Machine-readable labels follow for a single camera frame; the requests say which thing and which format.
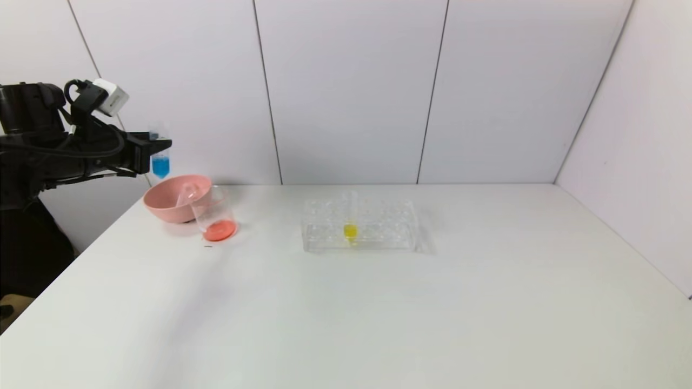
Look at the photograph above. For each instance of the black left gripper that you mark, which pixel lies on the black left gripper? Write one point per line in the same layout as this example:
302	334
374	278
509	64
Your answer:
139	153

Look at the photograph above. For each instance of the blue pigment test tube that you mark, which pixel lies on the blue pigment test tube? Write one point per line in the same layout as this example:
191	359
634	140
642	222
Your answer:
160	165

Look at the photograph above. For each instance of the red pigment test tube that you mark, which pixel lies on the red pigment test tube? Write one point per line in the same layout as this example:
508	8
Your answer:
187	194

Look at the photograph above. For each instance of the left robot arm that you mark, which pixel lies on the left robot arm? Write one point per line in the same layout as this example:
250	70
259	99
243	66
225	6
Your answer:
32	151

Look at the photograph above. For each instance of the yellow pigment test tube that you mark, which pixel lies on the yellow pigment test tube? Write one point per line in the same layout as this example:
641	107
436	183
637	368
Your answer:
350	231

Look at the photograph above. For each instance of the clear acrylic test tube rack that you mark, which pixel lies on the clear acrylic test tube rack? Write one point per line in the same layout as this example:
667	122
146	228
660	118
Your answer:
389	227

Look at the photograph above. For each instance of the pink plastic bowl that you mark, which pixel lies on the pink plastic bowl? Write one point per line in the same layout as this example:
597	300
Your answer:
165	208

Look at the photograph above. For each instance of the clear glass beaker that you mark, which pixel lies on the clear glass beaker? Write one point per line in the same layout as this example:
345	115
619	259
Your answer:
219	229

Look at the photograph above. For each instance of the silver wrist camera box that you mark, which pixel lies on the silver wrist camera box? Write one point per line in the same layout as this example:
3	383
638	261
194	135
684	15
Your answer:
111	97

